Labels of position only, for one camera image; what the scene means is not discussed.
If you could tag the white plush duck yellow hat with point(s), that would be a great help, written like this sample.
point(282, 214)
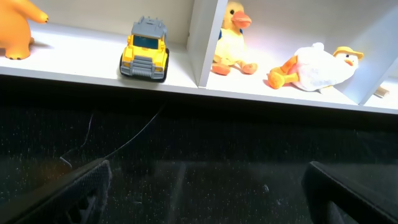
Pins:
point(317, 68)

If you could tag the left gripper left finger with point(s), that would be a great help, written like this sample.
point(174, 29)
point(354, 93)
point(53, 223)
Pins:
point(68, 196)

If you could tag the white shelf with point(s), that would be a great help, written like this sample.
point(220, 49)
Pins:
point(77, 53)

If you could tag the yellow wooden rattle drum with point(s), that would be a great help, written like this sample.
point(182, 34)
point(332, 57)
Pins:
point(381, 92)

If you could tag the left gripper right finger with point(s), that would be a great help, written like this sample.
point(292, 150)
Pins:
point(342, 196)

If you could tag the yellow rubber duck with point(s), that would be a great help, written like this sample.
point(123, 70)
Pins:
point(14, 28)

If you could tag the grey and yellow toy truck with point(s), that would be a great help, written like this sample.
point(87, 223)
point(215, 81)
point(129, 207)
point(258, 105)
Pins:
point(144, 53)

